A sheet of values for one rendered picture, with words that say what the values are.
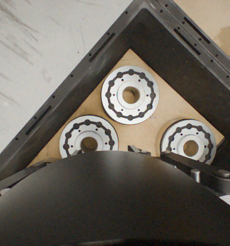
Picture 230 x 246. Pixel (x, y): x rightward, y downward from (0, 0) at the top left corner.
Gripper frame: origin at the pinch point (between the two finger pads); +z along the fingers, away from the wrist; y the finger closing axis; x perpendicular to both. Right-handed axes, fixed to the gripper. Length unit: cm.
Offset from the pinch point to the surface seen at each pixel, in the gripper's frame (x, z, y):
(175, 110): 4.8, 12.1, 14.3
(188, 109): 4.8, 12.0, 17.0
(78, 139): 1.1, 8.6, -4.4
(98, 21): 30.6, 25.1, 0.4
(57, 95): 7.5, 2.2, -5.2
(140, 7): 17.2, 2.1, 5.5
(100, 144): 0.0, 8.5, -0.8
